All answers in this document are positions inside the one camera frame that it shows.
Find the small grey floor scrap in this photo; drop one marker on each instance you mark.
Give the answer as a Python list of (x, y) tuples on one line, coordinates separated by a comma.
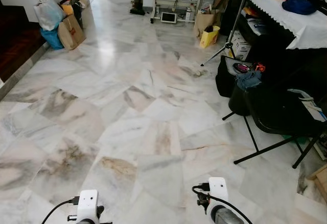
[(198, 73)]

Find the small brown paper bag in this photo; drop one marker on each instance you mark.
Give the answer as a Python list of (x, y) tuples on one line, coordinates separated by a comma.
[(204, 22)]

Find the black tripod stand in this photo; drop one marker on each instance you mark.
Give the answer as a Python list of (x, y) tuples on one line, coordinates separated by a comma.
[(233, 25)]

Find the white cardboard box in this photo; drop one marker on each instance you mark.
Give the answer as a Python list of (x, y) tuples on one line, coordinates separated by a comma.
[(240, 47)]

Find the navy blue pouch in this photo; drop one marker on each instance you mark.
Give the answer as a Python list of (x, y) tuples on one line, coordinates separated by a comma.
[(299, 5)]

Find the white blue paper bag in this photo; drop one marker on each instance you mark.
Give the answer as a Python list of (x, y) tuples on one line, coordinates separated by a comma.
[(310, 105)]

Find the white lace tablecloth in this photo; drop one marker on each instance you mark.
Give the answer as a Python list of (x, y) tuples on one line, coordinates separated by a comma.
[(291, 22)]

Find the yellow gift bag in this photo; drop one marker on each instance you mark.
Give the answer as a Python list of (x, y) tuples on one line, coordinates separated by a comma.
[(209, 36)]

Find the blue shopping bag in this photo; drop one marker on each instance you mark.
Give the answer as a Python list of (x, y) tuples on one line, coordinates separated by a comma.
[(51, 38)]

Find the orange black tool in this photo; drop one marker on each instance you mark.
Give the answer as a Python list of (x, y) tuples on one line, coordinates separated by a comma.
[(259, 67)]

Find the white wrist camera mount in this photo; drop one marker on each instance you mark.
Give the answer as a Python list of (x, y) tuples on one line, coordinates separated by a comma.
[(218, 191), (88, 203)]

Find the black open bag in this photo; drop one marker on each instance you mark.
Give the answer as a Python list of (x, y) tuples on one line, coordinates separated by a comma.
[(226, 78)]

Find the blue denim cloth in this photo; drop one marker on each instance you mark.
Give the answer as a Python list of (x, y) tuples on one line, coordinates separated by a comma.
[(249, 79)]

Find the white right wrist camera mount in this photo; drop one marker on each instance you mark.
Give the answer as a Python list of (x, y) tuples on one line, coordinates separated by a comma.
[(218, 191)]

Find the black bag with orange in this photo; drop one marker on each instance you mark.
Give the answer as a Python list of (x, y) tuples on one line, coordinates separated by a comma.
[(75, 7)]

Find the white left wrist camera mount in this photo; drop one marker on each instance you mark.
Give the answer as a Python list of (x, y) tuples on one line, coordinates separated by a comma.
[(88, 203)]

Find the large brown paper bag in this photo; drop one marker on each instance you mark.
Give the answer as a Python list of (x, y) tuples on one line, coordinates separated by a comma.
[(71, 31)]

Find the black folding chair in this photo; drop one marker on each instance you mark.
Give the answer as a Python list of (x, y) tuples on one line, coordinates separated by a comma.
[(276, 113)]

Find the white plastic bag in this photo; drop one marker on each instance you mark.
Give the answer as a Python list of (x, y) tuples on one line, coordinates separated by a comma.
[(48, 12)]

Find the light wooden furniture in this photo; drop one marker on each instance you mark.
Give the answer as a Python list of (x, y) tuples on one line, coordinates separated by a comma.
[(320, 182)]

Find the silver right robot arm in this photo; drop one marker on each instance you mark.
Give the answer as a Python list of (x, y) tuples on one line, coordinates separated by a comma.
[(223, 217)]

